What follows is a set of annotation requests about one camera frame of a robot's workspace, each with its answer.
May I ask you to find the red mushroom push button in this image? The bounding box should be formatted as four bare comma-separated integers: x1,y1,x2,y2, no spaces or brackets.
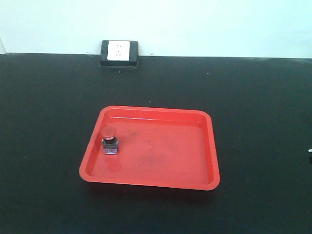
101,126,119,155

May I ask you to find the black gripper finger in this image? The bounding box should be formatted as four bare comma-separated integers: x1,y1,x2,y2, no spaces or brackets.
308,149,312,164

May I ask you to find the white socket on black base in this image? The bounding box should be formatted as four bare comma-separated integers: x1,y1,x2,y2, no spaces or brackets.
99,40,139,67

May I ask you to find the red plastic tray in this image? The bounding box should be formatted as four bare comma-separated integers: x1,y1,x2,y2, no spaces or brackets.
79,106,220,191

